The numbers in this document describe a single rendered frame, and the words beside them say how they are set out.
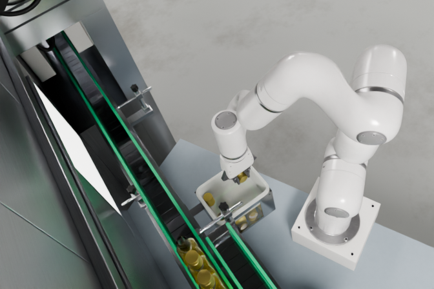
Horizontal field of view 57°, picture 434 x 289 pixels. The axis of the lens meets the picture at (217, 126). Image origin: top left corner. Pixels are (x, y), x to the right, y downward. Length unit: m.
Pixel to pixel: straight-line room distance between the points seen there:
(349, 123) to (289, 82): 0.14
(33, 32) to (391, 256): 1.49
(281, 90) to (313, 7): 2.81
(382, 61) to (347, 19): 2.66
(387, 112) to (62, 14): 1.18
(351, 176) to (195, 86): 2.17
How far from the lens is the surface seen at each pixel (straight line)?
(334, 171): 1.13
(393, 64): 0.85
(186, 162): 1.83
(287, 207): 1.66
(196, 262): 1.01
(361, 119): 0.77
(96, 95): 1.84
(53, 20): 1.59
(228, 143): 1.10
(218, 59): 3.29
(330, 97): 0.80
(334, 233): 1.49
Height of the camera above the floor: 2.26
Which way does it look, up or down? 52 degrees down
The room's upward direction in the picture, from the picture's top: 19 degrees counter-clockwise
